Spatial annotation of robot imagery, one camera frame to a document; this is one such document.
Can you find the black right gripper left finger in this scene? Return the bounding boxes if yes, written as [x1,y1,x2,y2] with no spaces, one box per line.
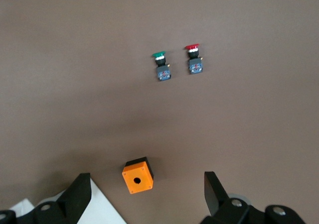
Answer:
[31,172,91,224]

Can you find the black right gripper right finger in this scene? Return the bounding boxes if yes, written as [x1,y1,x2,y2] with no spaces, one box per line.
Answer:
[200,171,251,224]

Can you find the red mushroom push button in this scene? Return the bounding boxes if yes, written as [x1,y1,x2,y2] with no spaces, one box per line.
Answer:
[184,43,204,75]

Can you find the green mushroom push button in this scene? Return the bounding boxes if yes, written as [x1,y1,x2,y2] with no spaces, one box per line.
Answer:
[151,50,173,83]

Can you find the brown table cover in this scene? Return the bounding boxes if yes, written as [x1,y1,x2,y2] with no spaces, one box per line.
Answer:
[0,0,319,224]

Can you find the orange button enclosure box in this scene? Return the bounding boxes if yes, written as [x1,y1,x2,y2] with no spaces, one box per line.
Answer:
[121,156,155,195]

